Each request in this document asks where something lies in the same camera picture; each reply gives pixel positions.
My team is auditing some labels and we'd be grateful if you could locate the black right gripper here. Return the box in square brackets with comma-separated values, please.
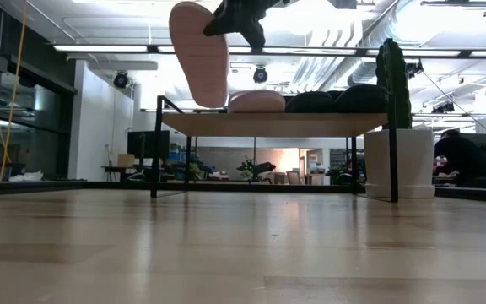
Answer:
[202, 0, 289, 48]

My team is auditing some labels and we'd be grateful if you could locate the pink rubber slide sandal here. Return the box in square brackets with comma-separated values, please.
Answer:
[168, 1, 230, 109]
[227, 90, 287, 114]

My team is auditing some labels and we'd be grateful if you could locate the black rubber slide sandal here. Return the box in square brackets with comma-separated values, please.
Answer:
[333, 84, 391, 114]
[283, 90, 336, 114]

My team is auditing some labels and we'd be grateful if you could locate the long ceiling light bar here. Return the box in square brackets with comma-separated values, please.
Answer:
[52, 44, 486, 59]

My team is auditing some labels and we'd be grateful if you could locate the black computer monitor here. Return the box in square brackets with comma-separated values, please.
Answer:
[127, 129, 171, 160]

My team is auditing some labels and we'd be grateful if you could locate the green cactus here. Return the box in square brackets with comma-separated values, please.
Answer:
[375, 37, 413, 131]

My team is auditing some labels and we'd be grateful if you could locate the person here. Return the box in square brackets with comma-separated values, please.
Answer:
[432, 128, 486, 189]

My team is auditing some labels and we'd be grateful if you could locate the white cloth pile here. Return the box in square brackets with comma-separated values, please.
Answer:
[8, 170, 45, 182]

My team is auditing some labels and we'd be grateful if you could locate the wooden shelf with black frame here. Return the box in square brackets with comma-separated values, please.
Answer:
[149, 93, 399, 204]

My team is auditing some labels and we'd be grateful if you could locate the yellow cable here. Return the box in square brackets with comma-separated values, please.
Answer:
[0, 0, 29, 182]

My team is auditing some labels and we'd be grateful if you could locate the black aluminium table frame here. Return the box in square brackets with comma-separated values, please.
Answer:
[0, 179, 486, 204]

